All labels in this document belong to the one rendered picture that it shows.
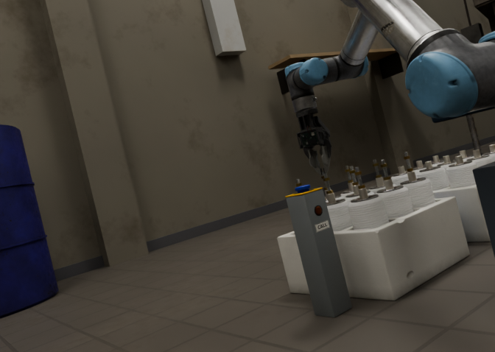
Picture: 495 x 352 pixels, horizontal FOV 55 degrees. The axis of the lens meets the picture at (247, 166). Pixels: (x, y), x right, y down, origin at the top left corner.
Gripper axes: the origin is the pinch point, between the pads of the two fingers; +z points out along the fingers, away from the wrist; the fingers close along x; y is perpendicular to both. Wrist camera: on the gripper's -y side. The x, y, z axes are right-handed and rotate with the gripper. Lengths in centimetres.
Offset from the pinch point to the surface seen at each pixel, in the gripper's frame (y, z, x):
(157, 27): -187, -142, -165
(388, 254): 30.2, 23.2, 20.2
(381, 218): 24.8, 14.8, 19.5
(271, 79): -282, -89, -114
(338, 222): 21.0, 14.3, 6.9
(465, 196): -17.5, 19.2, 38.6
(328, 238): 36.0, 15.8, 7.8
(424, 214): 13.1, 17.7, 28.8
